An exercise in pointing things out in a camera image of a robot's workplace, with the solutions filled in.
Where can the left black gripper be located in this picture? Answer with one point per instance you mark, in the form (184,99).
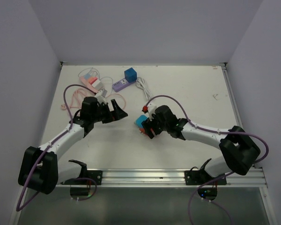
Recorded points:
(117,114)

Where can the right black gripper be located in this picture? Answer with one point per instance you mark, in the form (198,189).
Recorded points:
(148,124)

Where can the light blue plug adapter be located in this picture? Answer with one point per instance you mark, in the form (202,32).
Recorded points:
(139,120)

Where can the purple power strip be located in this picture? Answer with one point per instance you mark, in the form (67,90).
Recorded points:
(120,85)

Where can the blue cube plug adapter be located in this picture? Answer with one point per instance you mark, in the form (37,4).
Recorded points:
(130,75)

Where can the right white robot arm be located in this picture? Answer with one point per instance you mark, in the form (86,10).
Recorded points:
(239,151)

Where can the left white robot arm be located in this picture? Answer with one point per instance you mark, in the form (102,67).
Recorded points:
(40,170)

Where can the coral plug on pink strip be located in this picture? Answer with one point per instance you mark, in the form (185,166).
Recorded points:
(92,79)

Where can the white charger on pink strip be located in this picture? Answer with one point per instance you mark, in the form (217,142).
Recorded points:
(98,85)

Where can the pink power strip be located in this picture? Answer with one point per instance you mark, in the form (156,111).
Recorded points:
(85,82)

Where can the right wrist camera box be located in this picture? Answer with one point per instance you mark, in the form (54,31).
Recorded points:
(151,110)

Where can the aluminium front rail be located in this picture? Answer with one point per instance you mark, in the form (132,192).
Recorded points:
(157,178)

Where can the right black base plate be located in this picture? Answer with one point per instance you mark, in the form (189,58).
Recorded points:
(197,177)

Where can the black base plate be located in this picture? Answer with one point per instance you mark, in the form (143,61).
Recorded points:
(197,177)
(95,175)

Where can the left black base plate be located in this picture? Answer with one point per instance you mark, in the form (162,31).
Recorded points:
(95,175)

